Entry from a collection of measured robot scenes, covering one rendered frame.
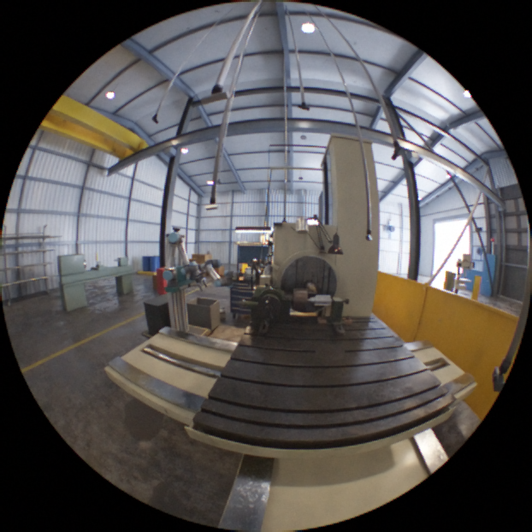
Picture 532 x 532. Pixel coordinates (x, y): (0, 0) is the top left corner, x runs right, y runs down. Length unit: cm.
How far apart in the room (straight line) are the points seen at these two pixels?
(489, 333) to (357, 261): 189
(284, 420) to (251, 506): 54
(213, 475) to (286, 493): 76
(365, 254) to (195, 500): 268
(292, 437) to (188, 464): 120
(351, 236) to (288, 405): 160
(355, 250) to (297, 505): 205
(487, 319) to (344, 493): 205
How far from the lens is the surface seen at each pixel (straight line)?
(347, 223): 186
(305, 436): 72
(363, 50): 788
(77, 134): 857
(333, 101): 955
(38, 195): 958
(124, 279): 665
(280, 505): 106
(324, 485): 112
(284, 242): 174
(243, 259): 407
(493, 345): 244
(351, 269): 187
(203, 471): 172
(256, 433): 71
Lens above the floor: 163
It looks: 6 degrees down
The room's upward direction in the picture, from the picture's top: 2 degrees clockwise
